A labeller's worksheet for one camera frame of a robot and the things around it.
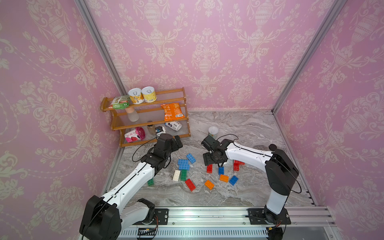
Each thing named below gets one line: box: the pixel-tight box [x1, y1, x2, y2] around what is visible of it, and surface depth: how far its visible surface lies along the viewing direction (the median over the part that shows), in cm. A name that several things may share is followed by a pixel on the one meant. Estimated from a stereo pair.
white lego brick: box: [172, 169, 181, 182], surface depth 88 cm
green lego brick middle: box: [180, 169, 188, 181], surface depth 89 cm
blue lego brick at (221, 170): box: [218, 166, 225, 176], surface depth 91 cm
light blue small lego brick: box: [186, 153, 197, 164], surface depth 96 cm
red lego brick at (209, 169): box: [206, 164, 213, 174], surface depth 91 cm
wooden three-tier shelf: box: [100, 87, 191, 148], surface depth 99 cm
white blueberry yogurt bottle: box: [164, 121, 183, 132], surface depth 105 cm
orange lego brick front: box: [205, 179, 215, 191], surface depth 85 cm
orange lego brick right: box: [219, 174, 230, 183], surface depth 87 cm
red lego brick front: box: [185, 178, 197, 192], surface depth 85 cm
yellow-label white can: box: [141, 86, 157, 103], surface depth 87 cm
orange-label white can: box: [128, 88, 145, 105], surface depth 87 cm
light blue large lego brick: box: [178, 159, 190, 171], surface depth 92 cm
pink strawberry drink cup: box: [124, 127, 146, 143], surface depth 101 cm
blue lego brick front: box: [229, 175, 239, 186], surface depth 87 cm
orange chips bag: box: [160, 102, 185, 122], surface depth 99 cm
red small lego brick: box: [233, 163, 240, 172], surface depth 91 cm
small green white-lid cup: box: [208, 126, 219, 140], surface depth 102 cm
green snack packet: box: [108, 95, 130, 110], surface depth 85 cm
